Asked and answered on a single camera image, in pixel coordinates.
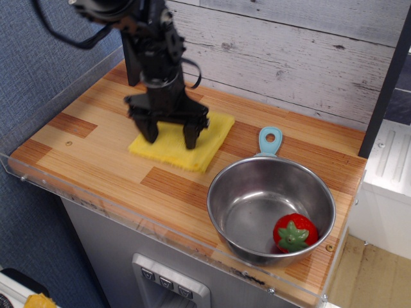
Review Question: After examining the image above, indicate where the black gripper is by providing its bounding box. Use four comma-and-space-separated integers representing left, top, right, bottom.
124, 83, 209, 150

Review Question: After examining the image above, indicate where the yellow towel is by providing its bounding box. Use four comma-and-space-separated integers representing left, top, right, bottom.
128, 111, 235, 173

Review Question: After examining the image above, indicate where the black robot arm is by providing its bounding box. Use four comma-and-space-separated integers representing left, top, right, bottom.
73, 1, 209, 150

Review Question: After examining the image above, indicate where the grey toy fridge cabinet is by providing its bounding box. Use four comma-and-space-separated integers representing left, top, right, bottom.
63, 200, 293, 307

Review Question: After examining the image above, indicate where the silver dispenser button panel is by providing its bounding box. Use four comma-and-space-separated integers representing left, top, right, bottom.
132, 253, 211, 307

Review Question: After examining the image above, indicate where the red toy strawberry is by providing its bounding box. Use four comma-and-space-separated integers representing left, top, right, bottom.
273, 213, 319, 253

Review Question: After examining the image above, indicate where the yellow object bottom corner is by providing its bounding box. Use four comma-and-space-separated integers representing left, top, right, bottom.
24, 293, 57, 308

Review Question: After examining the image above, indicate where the white toy sink unit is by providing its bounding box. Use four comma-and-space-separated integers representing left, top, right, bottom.
347, 120, 410, 259

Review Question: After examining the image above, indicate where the dark grey left post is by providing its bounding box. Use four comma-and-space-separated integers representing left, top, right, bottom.
121, 33, 143, 87

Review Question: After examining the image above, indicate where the dark grey post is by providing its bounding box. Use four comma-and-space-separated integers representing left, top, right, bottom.
358, 8, 410, 158
121, 33, 143, 87

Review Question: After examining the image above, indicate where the silver bowl with blue handle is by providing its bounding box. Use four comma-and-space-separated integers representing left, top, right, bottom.
207, 126, 336, 268

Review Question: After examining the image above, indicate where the black cable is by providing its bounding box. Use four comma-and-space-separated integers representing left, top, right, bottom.
31, 0, 203, 90

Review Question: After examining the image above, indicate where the clear acrylic guard rail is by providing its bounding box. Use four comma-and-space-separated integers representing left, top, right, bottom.
1, 46, 365, 307

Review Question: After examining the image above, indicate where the dark grey right post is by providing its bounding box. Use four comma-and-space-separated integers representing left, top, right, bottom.
358, 8, 410, 158

